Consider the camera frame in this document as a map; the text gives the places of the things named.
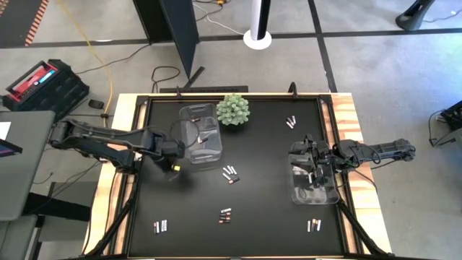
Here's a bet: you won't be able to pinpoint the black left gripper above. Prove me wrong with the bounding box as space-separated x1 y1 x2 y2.
157 136 187 183

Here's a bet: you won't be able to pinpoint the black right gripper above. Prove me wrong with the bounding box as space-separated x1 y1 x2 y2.
289 135 339 173

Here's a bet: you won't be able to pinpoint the clear plastic bin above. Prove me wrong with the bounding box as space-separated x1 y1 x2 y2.
179 103 223 165
287 142 340 206

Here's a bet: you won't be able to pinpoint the green succulent in grey pot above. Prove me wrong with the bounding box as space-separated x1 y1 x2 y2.
215 93 251 127

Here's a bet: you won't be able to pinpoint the black slotted bar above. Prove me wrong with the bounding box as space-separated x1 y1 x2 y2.
160 85 249 94

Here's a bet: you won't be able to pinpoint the white black pole round base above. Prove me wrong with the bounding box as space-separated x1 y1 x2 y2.
243 0 273 51

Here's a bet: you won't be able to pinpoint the black red toolbox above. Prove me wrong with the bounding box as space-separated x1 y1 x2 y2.
1 58 91 113

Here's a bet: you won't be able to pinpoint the black room divider panel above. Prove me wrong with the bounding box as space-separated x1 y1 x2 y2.
132 0 206 90

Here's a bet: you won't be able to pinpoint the grey side table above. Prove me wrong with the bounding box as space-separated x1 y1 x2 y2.
0 110 56 222

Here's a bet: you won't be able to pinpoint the black equipment box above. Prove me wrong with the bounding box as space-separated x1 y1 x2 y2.
428 100 462 147

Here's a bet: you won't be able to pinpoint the dark tablet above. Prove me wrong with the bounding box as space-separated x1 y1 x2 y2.
0 138 23 158

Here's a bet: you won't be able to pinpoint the black stand base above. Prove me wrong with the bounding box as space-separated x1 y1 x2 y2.
395 0 437 32

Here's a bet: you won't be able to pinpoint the grey cabinet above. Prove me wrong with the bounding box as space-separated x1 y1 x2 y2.
0 214 39 260

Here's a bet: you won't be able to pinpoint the black mat orange stripes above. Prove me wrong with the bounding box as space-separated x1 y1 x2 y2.
0 0 51 47

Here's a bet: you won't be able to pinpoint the wooden table with black frame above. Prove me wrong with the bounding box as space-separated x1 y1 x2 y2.
82 92 393 260

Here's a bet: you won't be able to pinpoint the black looped floor cable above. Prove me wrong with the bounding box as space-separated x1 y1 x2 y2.
150 65 181 94

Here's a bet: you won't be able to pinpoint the yellow cable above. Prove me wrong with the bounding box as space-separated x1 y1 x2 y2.
57 0 115 128

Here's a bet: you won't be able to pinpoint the white floor cable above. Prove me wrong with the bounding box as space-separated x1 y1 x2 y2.
193 1 246 36

